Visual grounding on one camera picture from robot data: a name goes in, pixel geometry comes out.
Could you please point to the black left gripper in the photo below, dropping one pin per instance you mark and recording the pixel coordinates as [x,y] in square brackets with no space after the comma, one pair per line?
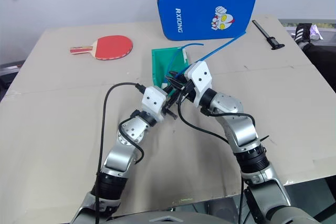
[170,100]

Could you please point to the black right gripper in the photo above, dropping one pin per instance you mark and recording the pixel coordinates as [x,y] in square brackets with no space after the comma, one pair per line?
[187,90]

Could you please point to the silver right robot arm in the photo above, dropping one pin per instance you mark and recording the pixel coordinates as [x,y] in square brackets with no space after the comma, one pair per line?
[241,129]

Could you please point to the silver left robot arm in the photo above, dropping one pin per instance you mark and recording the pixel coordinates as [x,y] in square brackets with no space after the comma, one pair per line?
[118,155]

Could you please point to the green plastic bin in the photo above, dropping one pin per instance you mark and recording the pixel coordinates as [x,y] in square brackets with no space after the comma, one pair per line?
[160,64]

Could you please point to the white coupler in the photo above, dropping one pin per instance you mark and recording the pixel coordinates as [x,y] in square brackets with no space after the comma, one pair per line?
[185,54]

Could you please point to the red table tennis paddle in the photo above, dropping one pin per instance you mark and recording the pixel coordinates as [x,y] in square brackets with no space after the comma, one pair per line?
[113,47]

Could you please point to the blue cartoon carrying case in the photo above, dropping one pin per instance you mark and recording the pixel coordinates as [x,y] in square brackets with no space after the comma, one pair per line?
[197,11]

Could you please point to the black plastic caliper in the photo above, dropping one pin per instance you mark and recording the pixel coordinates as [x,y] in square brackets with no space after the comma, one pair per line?
[270,41]

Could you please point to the black shoe with white stripes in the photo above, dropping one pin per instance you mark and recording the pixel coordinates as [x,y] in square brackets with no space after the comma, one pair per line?
[302,33]

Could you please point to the white and purple object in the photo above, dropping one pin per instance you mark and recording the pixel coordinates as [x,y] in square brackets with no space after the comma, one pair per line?
[316,32]

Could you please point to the black trouser leg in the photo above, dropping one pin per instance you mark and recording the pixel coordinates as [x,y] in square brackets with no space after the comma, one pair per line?
[323,61]

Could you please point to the dark furniture beside table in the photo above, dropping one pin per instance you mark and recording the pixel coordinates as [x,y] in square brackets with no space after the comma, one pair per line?
[8,77]

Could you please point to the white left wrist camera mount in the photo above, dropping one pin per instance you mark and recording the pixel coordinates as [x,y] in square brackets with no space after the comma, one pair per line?
[155,100]

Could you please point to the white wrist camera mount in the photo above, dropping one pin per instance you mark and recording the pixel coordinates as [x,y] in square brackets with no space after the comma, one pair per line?
[155,100]
[199,77]

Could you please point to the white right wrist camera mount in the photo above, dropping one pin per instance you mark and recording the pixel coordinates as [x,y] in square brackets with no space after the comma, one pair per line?
[199,77]

